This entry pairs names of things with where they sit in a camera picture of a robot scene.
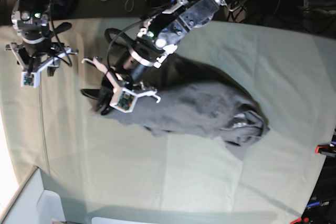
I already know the red clamp bottom right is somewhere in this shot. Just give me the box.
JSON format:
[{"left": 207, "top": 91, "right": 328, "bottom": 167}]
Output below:
[{"left": 290, "top": 217, "right": 310, "bottom": 224}]

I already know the gripper body image right arm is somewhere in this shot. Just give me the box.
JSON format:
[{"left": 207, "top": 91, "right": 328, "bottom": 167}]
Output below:
[{"left": 99, "top": 48, "right": 158, "bottom": 95}]

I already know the red black clamp right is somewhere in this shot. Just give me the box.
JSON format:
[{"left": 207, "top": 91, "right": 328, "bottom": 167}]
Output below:
[{"left": 315, "top": 141, "right": 336, "bottom": 158}]

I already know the light green table cloth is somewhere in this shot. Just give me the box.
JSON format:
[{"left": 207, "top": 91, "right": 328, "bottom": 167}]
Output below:
[{"left": 1, "top": 18, "right": 335, "bottom": 223}]

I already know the gripper body image left arm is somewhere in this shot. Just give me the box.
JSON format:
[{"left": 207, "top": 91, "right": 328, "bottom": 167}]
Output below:
[{"left": 16, "top": 42, "right": 66, "bottom": 77}]

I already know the grey t-shirt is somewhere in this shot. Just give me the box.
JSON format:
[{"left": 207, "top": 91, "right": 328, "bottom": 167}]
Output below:
[{"left": 102, "top": 56, "right": 269, "bottom": 159}]

